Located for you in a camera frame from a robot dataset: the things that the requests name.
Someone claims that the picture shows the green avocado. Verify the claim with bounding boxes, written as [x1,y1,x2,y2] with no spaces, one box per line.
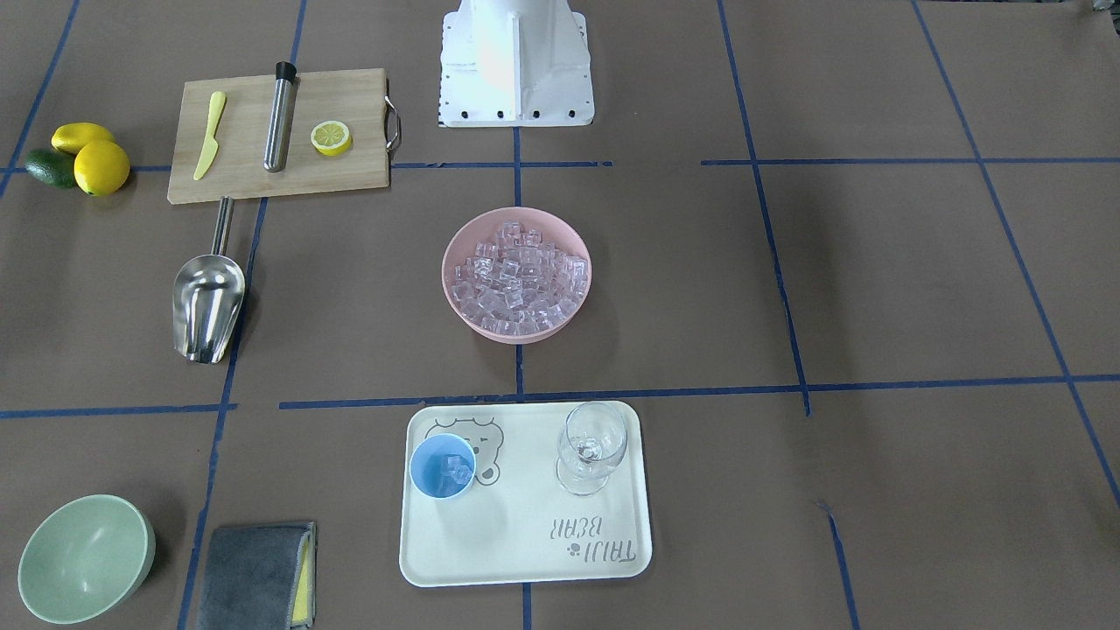
[24,149,77,189]

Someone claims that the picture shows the whole yellow lemon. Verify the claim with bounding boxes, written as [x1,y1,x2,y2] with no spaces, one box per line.
[73,140,131,197]

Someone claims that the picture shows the light blue cup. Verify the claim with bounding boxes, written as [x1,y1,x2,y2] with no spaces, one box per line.
[409,433,477,500]

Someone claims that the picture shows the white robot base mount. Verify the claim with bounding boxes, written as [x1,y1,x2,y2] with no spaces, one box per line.
[437,1,596,129]

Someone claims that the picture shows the metal ice scoop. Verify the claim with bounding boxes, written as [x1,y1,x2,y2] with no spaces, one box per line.
[171,196,248,364]

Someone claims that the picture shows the clear wine glass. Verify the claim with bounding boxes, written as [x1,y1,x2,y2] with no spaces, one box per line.
[556,402,628,497]

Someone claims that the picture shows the yellow plastic knife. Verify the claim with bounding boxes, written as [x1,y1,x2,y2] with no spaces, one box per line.
[192,91,228,182]

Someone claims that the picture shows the green bowl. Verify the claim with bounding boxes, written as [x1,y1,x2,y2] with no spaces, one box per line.
[17,494,156,626]

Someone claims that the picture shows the wooden cutting board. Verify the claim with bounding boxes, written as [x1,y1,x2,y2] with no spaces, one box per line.
[167,68,389,205]

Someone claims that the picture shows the clear ice cubes pile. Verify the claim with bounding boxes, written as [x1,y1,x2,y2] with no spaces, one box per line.
[451,220,587,339]

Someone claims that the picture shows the cream bear tray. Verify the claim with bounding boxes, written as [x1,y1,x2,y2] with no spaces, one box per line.
[399,400,655,587]

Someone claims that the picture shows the lemon half slice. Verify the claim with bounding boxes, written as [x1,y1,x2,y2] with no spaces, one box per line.
[311,120,353,157]

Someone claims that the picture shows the scooped ice cubes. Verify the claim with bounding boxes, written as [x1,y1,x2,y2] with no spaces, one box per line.
[437,454,473,497]

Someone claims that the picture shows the grey folded cloth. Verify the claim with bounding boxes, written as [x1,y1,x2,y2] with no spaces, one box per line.
[196,521,319,629]

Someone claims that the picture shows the pink bowl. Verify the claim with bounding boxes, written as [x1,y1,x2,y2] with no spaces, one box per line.
[441,206,592,345]

